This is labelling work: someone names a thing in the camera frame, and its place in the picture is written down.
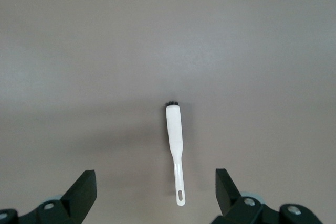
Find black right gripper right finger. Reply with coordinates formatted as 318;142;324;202
213;168;323;224

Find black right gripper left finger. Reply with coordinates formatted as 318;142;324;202
0;169;98;224

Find beige brush with black bristles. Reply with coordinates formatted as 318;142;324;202
165;100;187;207

